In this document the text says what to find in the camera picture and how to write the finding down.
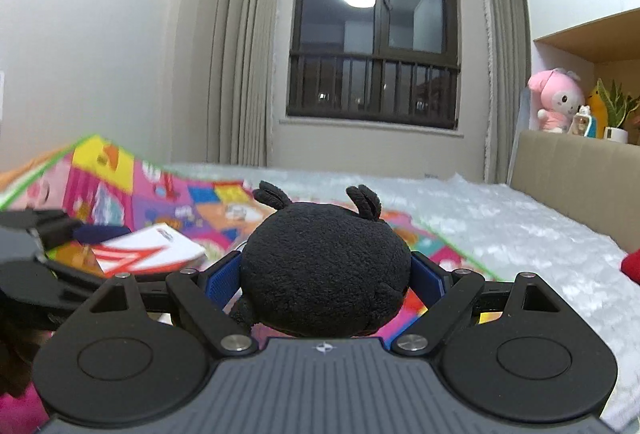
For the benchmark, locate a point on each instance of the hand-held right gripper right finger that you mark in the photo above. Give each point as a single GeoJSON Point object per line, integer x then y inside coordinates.
{"type": "Point", "coordinates": [425, 279]}

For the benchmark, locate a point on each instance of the yellow plush toy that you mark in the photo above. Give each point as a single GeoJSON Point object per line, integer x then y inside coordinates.
{"type": "Point", "coordinates": [596, 102]}

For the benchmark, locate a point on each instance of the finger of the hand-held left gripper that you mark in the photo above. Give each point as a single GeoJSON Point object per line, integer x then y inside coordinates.
{"type": "Point", "coordinates": [55, 226]}
{"type": "Point", "coordinates": [65, 286]}

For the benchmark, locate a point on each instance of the beige padded headboard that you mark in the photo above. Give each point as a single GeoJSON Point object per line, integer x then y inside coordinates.
{"type": "Point", "coordinates": [575, 174]}

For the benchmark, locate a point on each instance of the small white toy figure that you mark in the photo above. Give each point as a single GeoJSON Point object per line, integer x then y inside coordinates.
{"type": "Point", "coordinates": [582, 122]}

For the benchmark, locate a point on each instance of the black plush toy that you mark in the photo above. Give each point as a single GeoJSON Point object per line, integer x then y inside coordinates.
{"type": "Point", "coordinates": [325, 264]}

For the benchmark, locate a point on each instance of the beige curtain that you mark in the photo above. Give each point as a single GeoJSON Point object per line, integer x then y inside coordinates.
{"type": "Point", "coordinates": [245, 64]}
{"type": "Point", "coordinates": [502, 64]}

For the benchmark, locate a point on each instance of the red and white packet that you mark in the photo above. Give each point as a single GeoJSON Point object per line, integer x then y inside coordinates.
{"type": "Point", "coordinates": [150, 249]}

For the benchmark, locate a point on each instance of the pink plush rabbit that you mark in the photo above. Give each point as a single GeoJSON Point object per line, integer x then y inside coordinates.
{"type": "Point", "coordinates": [557, 99]}

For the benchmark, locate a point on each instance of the pale upright panel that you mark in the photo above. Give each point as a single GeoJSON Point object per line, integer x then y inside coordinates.
{"type": "Point", "coordinates": [522, 139]}

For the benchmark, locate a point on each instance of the dark framed window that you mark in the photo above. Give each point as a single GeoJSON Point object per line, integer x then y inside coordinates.
{"type": "Point", "coordinates": [370, 64]}

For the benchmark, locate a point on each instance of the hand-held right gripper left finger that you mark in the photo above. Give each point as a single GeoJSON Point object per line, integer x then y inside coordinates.
{"type": "Point", "coordinates": [222, 284]}

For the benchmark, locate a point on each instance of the red cloth bag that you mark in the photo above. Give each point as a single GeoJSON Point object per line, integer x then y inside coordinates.
{"type": "Point", "coordinates": [632, 266]}

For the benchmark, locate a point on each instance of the white bedspread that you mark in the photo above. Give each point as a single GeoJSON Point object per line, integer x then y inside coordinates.
{"type": "Point", "coordinates": [525, 234]}

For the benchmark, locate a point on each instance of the wooden shelf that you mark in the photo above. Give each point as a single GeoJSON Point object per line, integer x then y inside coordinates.
{"type": "Point", "coordinates": [600, 39]}

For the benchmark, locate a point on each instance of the colourful cartoon play mat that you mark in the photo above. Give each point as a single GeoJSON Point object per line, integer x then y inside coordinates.
{"type": "Point", "coordinates": [150, 194]}

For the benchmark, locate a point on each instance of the green potted plant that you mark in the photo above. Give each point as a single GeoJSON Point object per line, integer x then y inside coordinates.
{"type": "Point", "coordinates": [617, 107]}

